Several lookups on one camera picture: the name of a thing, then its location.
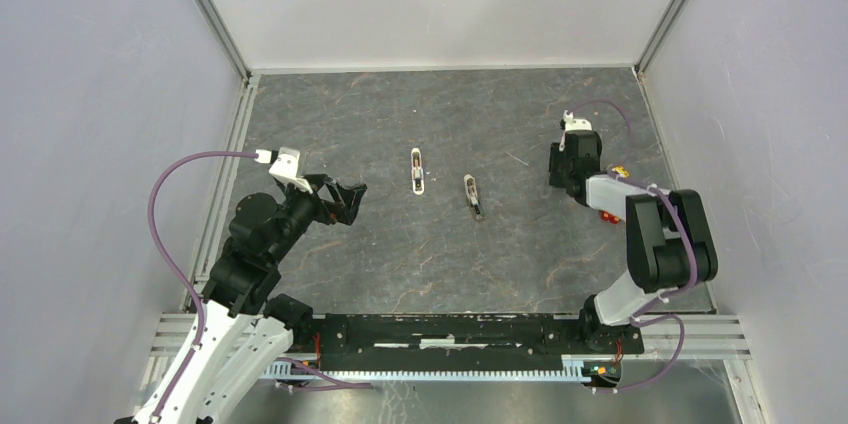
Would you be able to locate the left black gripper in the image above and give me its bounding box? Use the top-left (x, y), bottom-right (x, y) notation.
top-left (268, 173), bottom-right (366, 263)

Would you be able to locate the white stapler top half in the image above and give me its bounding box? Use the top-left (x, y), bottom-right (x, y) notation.
top-left (410, 147), bottom-right (425, 196)

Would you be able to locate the beige stapler base half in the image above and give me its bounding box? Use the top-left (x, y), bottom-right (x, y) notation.
top-left (463, 174), bottom-right (485, 222)

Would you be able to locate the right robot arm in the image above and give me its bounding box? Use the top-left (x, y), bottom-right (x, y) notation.
top-left (549, 130), bottom-right (719, 352)

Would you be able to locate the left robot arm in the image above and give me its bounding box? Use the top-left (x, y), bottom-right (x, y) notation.
top-left (127, 174), bottom-right (367, 423)

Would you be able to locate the yellow toy block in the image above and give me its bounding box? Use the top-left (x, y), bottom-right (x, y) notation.
top-left (608, 166), bottom-right (630, 178)

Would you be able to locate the red toy block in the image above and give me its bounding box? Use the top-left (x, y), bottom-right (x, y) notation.
top-left (599, 211), bottom-right (621, 224)

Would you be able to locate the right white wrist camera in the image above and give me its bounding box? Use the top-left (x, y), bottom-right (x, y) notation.
top-left (558, 110), bottom-right (593, 152)

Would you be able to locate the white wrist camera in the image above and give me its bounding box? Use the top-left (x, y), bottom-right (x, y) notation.
top-left (558, 110), bottom-right (593, 152)
top-left (254, 147), bottom-right (314, 194)

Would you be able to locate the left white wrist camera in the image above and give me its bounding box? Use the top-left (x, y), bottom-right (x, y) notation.
top-left (254, 147), bottom-right (314, 194)

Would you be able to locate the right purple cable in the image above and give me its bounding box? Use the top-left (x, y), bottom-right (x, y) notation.
top-left (568, 99), bottom-right (701, 392)

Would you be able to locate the purple cable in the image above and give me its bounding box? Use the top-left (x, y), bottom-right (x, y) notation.
top-left (568, 99), bottom-right (701, 392)
top-left (146, 151), bottom-right (261, 424)

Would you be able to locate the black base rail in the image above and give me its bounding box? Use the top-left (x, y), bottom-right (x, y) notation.
top-left (287, 313), bottom-right (645, 373)

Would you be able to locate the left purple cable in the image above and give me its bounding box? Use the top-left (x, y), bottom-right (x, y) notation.
top-left (146, 151), bottom-right (261, 424)

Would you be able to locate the left aluminium frame post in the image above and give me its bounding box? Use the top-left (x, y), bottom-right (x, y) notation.
top-left (194, 0), bottom-right (252, 82)

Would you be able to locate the aluminium frame post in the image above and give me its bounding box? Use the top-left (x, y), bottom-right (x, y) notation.
top-left (194, 0), bottom-right (252, 82)
top-left (633, 0), bottom-right (688, 80)

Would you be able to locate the right aluminium frame post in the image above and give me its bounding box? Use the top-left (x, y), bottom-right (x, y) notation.
top-left (633, 0), bottom-right (688, 80)

